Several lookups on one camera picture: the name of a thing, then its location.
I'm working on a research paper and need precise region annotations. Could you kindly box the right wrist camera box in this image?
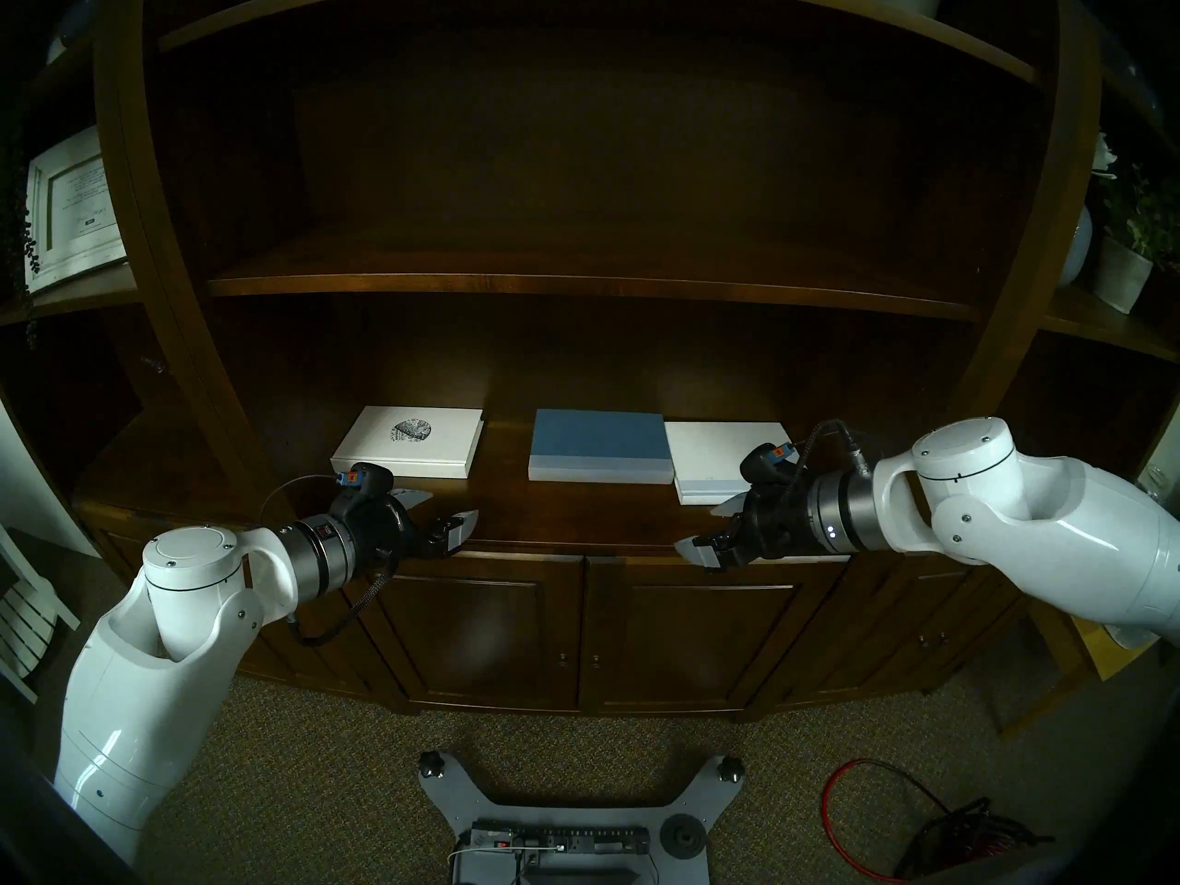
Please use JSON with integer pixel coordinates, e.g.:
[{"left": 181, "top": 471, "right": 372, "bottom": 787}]
[{"left": 742, "top": 442, "right": 801, "bottom": 484}]

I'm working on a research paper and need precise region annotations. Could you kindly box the green plant in white pot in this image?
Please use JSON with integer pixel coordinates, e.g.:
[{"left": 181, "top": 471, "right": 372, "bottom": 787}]
[{"left": 1092, "top": 164, "right": 1180, "bottom": 315}]

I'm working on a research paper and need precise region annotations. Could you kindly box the dark brown wooden bookcase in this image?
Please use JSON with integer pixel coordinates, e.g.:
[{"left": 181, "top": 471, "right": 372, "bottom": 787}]
[{"left": 0, "top": 0, "right": 1180, "bottom": 723}]

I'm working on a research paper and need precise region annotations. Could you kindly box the dark hanging bead plant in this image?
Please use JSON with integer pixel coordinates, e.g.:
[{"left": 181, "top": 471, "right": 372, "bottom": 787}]
[{"left": 9, "top": 146, "right": 47, "bottom": 340}]

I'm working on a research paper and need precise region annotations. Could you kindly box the white book with round print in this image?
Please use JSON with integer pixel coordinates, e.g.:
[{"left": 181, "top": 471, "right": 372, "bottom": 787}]
[{"left": 330, "top": 406, "right": 486, "bottom": 480}]

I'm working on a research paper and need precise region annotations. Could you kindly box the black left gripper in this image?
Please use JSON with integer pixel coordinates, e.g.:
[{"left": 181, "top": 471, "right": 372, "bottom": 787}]
[{"left": 330, "top": 488, "right": 482, "bottom": 577}]

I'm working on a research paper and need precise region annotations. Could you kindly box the thin right wrist cable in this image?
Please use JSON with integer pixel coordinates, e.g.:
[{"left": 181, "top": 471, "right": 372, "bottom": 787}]
[{"left": 797, "top": 419, "right": 872, "bottom": 478}]

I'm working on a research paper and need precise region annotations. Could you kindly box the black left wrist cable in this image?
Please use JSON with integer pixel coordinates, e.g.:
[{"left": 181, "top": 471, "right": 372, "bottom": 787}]
[{"left": 286, "top": 565, "right": 399, "bottom": 649}]

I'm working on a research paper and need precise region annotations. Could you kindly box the red cable coil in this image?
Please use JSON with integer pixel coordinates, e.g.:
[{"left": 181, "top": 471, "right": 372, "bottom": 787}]
[{"left": 820, "top": 759, "right": 1052, "bottom": 885}]

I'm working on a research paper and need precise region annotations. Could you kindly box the blue cover hardback book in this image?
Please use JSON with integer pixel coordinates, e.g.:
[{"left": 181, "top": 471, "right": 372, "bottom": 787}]
[{"left": 528, "top": 408, "right": 676, "bottom": 485}]

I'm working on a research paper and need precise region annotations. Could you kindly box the grey metal robot base plate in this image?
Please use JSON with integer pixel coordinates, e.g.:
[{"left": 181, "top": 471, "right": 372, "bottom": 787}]
[{"left": 418, "top": 749, "right": 746, "bottom": 885}]

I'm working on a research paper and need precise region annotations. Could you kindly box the light wooden side table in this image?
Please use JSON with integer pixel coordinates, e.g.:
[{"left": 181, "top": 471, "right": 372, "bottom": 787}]
[{"left": 1000, "top": 607, "right": 1158, "bottom": 737}]

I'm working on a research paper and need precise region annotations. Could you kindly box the white framed certificate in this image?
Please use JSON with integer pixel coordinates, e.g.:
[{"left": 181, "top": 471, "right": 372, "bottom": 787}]
[{"left": 25, "top": 125, "right": 128, "bottom": 294}]

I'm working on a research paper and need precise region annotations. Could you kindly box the white round vase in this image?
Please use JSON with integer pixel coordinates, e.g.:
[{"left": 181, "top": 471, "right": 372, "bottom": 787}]
[{"left": 1056, "top": 206, "right": 1095, "bottom": 289}]

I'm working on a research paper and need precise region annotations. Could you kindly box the black power strip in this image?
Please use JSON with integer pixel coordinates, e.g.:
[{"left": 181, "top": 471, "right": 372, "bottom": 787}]
[{"left": 466, "top": 820, "right": 651, "bottom": 861}]

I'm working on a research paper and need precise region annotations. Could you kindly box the white book pale blue spine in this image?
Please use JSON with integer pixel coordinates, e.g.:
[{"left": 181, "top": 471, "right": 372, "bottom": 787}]
[{"left": 664, "top": 420, "right": 796, "bottom": 506}]

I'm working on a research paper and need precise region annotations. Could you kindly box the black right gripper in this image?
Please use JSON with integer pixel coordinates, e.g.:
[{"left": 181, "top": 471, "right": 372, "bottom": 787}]
[{"left": 674, "top": 480, "right": 819, "bottom": 572}]

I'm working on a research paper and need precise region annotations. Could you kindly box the white slatted chair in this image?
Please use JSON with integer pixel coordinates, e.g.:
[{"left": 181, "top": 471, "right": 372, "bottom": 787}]
[{"left": 0, "top": 524, "right": 82, "bottom": 704}]

